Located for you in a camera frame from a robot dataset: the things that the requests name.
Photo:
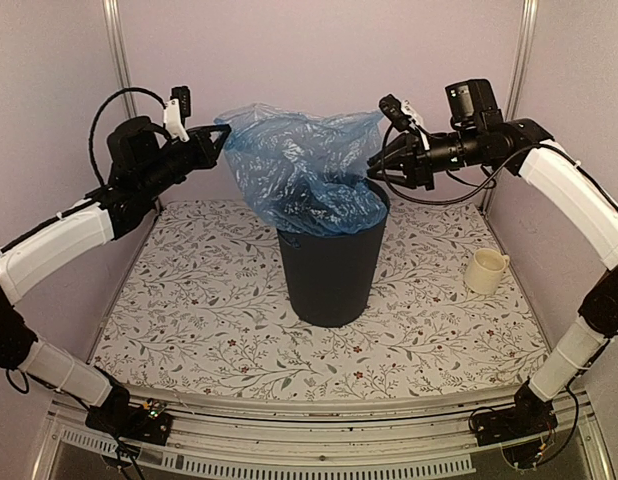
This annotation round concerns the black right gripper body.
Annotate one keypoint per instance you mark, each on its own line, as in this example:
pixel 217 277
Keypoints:
pixel 471 152

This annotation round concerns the blue plastic trash bag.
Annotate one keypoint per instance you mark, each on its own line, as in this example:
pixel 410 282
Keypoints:
pixel 303 173

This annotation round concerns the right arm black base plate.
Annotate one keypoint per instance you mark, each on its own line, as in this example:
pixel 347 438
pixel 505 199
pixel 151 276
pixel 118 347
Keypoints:
pixel 492 426

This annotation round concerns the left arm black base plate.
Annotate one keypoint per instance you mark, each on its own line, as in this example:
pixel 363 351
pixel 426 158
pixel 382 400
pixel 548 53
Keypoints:
pixel 131 422

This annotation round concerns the left aluminium corner post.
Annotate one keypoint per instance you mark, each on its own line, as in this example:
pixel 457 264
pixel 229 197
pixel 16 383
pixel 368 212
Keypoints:
pixel 114 31

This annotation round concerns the aluminium corner post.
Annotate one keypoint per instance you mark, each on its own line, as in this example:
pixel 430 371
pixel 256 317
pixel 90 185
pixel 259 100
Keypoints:
pixel 522 56
pixel 114 31

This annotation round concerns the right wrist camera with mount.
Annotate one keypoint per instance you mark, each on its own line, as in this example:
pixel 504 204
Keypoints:
pixel 404 118

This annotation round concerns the floral patterned table mat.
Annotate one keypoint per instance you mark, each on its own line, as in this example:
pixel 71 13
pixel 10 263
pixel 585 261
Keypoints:
pixel 205 311

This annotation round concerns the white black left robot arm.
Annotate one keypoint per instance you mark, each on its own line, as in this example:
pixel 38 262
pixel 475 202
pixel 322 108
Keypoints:
pixel 28 261

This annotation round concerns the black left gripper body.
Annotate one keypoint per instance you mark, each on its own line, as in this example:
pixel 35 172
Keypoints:
pixel 161 173

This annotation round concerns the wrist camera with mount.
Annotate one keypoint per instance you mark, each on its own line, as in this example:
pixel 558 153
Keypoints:
pixel 404 118
pixel 176 111

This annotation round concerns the cream ceramic mug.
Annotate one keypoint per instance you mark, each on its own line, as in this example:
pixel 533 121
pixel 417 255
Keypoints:
pixel 485 271

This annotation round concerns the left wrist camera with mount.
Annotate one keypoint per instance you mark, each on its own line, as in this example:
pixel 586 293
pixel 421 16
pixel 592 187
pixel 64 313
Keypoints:
pixel 176 111

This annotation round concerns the aluminium front rail frame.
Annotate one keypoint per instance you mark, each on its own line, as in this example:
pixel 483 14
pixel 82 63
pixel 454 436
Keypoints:
pixel 409 438

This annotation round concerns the dark grey trash bin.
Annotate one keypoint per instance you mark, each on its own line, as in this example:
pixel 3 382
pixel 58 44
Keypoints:
pixel 329 278

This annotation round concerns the right aluminium corner post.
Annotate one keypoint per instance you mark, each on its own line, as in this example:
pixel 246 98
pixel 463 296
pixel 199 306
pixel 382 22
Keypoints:
pixel 522 56

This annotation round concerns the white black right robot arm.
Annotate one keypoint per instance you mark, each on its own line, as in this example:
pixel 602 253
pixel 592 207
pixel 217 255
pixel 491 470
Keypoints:
pixel 592 213

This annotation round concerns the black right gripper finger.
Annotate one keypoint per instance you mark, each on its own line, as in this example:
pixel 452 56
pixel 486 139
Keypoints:
pixel 395 179
pixel 396 151

